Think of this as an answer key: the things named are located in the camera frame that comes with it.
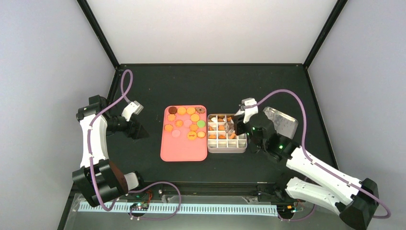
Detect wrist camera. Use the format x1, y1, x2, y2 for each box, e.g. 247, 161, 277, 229
122, 101, 144, 122
234, 98, 258, 124

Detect round cookie with red mark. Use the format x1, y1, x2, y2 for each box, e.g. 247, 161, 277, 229
187, 131, 197, 140

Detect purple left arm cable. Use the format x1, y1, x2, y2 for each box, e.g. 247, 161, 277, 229
87, 69, 140, 212

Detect silver metal tongs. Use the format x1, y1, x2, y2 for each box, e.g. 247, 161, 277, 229
224, 115, 237, 139

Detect flower cookie with dark centre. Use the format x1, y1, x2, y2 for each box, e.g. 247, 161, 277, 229
195, 106, 206, 114

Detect pale oval cookie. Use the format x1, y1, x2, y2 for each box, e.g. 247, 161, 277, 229
197, 131, 206, 138

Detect black front rail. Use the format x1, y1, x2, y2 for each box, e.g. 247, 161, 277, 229
136, 182, 285, 196

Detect pink round sandwich cookie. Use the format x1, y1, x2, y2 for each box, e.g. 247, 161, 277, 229
183, 119, 192, 128

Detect pink plastic tray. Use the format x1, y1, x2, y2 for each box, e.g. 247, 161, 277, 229
160, 105, 208, 162

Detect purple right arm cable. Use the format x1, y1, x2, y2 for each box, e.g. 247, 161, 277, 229
253, 89, 391, 219

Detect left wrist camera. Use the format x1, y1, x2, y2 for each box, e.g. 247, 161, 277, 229
122, 101, 144, 122

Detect round orange cookie top right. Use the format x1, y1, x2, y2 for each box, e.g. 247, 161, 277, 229
186, 107, 196, 115

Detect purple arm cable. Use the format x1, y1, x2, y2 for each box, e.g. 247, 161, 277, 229
87, 69, 140, 212
253, 89, 391, 219

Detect white slotted cable duct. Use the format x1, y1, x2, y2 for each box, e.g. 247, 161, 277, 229
78, 202, 280, 218

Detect dark chocolate round cookie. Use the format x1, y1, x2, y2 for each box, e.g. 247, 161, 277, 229
168, 106, 178, 115

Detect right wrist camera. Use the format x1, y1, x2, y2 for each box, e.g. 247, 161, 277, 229
234, 98, 258, 124

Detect metal tin with white dividers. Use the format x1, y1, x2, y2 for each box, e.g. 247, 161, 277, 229
207, 114, 248, 153

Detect green round cookie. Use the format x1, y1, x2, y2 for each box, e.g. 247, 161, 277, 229
196, 120, 206, 128

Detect round orange cookie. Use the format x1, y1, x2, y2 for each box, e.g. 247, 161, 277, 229
177, 107, 187, 115
186, 107, 196, 115

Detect spiky flower cookie left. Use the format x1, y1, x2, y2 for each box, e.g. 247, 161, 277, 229
164, 124, 173, 132

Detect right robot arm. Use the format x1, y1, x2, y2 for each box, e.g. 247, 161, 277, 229
232, 112, 379, 230

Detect silver tin lid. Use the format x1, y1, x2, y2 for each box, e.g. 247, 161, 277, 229
263, 107, 298, 139

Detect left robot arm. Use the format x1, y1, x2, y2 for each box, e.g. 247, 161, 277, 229
72, 95, 149, 207

